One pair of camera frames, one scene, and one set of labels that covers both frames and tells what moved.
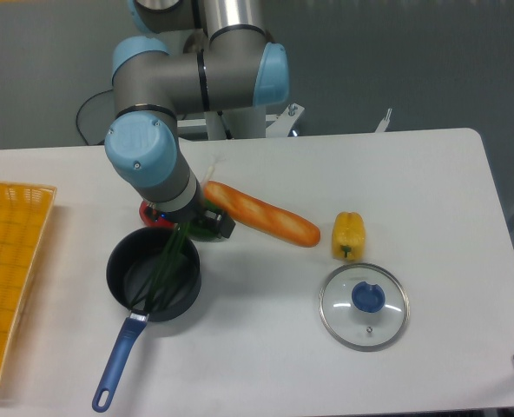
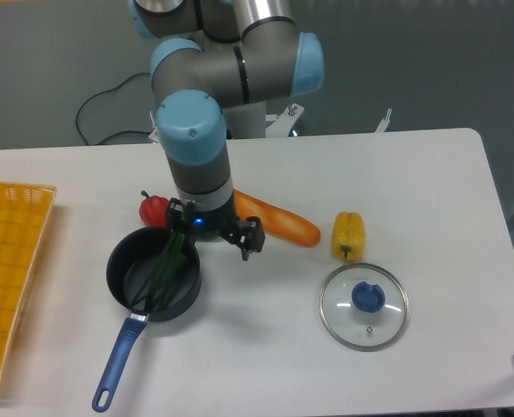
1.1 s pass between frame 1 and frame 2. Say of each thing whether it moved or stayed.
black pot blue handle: stayed
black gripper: moved
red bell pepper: stayed
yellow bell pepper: stayed
